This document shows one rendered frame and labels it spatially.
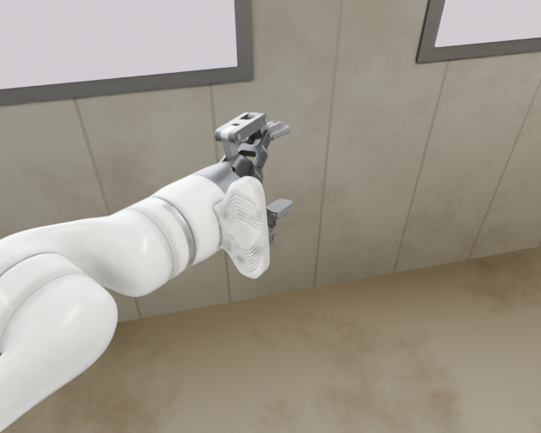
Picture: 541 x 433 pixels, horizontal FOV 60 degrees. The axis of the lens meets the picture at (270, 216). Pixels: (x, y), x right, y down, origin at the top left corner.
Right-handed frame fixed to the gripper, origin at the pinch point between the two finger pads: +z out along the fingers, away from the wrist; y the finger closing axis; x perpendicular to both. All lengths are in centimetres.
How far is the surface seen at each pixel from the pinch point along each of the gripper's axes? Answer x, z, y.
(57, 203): -116, 37, 39
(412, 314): -21, 131, 113
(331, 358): -42, 92, 117
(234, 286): -89, 91, 95
